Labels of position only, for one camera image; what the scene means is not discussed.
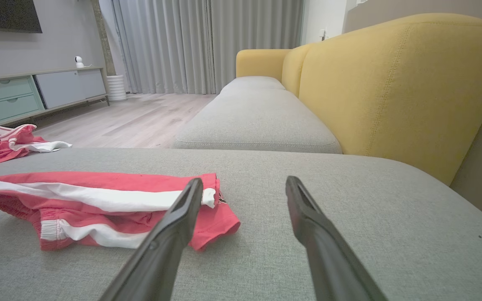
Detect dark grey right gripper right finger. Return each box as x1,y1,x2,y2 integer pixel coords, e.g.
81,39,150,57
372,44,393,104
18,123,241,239
285,176,389,301

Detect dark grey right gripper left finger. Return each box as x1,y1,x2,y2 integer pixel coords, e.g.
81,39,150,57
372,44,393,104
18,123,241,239
99,178,204,301

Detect red shorts with white stripes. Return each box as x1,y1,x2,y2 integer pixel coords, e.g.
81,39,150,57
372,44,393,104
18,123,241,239
0,171,241,251

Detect grey sofa seat cushion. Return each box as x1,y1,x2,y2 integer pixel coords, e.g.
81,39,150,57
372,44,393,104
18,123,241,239
220,76,287,95
173,88,343,154

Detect white ribbed floor vase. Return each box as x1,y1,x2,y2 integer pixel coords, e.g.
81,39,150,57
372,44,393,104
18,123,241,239
106,74,128,102

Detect yellow sofa backrest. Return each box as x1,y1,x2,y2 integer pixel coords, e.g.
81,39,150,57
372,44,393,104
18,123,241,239
236,13,482,186

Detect mint and grey TV cabinet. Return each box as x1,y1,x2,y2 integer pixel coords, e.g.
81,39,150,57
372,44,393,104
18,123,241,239
0,67,110,126

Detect grey pleated curtain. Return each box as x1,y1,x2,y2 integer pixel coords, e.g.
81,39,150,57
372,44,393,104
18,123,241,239
111,0,215,95
210,0,305,93

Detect black wall television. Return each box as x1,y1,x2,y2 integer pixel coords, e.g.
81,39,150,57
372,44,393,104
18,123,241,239
0,0,43,34

